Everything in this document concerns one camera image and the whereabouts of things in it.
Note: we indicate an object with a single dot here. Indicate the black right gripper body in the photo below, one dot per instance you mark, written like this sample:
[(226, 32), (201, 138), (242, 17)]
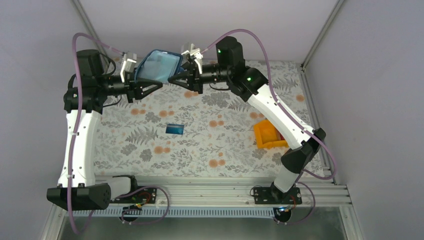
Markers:
[(198, 84)]

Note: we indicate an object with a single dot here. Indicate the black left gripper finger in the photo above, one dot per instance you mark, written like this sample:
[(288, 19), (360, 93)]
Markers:
[(144, 82), (147, 89)]

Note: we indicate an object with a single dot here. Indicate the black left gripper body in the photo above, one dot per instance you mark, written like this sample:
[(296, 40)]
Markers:
[(129, 84)]

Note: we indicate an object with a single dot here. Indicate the blue leather card holder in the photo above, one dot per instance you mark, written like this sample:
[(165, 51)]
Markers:
[(159, 65)]

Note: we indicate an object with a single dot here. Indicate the blue credit card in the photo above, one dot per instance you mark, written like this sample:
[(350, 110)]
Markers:
[(174, 129)]

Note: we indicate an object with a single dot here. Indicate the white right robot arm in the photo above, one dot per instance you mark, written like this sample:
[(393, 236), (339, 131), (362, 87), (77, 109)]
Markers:
[(249, 84)]

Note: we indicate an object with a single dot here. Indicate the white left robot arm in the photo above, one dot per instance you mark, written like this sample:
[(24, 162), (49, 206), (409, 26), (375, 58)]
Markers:
[(84, 102)]

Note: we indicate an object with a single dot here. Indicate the floral table cloth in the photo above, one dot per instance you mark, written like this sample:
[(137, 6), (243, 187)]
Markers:
[(218, 138)]

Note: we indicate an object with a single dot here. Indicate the yellow plastic bin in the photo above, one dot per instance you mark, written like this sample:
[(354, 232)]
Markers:
[(267, 136)]

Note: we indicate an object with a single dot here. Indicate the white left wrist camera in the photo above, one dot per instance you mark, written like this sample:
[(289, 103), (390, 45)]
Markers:
[(129, 60)]

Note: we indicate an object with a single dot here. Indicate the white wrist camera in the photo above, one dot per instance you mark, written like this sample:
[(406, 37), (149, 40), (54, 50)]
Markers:
[(129, 60), (191, 52)]

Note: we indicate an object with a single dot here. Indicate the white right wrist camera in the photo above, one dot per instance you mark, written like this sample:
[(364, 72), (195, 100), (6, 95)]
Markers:
[(191, 52)]

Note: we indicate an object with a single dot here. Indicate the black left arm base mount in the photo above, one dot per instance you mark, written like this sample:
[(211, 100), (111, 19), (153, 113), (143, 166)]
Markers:
[(137, 197)]

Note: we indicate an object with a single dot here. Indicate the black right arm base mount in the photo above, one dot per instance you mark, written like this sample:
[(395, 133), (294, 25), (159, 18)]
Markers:
[(272, 196)]

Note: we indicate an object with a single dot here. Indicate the aluminium rail base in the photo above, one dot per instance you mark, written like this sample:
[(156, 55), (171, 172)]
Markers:
[(232, 197)]

